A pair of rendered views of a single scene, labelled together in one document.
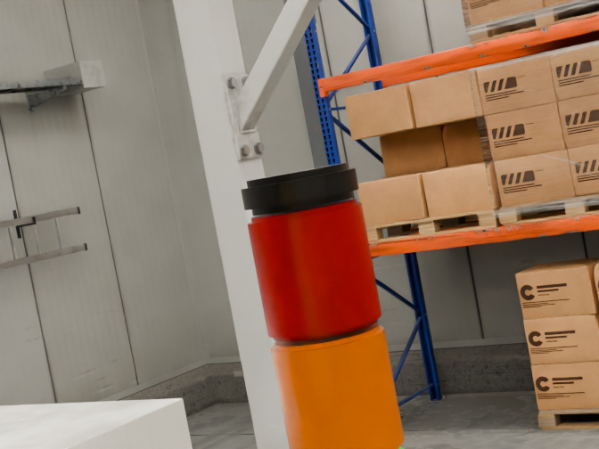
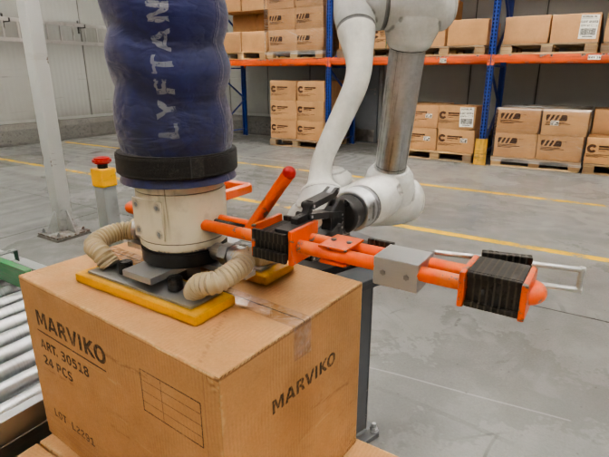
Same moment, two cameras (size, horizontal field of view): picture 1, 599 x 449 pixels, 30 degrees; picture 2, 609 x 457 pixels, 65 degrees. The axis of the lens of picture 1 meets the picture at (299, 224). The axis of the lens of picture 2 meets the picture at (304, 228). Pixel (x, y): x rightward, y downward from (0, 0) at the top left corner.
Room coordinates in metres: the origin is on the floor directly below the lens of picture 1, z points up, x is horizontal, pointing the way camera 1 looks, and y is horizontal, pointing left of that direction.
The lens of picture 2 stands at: (-1.00, -1.78, 1.35)
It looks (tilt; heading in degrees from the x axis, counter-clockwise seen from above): 18 degrees down; 357
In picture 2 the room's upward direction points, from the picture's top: straight up
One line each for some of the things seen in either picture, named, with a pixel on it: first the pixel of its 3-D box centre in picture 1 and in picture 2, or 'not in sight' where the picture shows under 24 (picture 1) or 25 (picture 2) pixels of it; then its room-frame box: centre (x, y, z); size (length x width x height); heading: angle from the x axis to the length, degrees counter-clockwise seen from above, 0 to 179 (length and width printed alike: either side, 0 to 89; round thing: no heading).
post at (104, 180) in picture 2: not in sight; (118, 286); (0.85, -1.09, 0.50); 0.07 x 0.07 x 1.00; 55
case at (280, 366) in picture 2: not in sight; (194, 362); (-0.09, -1.58, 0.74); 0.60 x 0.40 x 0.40; 51
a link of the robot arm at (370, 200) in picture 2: not in sight; (354, 209); (-0.04, -1.93, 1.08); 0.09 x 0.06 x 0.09; 54
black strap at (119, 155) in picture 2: not in sight; (178, 158); (-0.08, -1.58, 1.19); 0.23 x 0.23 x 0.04
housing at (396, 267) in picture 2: not in sight; (402, 267); (-0.35, -1.95, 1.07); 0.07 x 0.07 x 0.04; 54
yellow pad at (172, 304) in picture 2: not in sight; (149, 280); (-0.15, -1.52, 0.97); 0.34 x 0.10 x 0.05; 54
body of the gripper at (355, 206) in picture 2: not in sight; (337, 217); (-0.10, -1.88, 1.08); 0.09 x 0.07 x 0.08; 144
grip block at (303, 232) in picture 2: not in sight; (285, 238); (-0.22, -1.78, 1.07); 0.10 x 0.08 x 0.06; 144
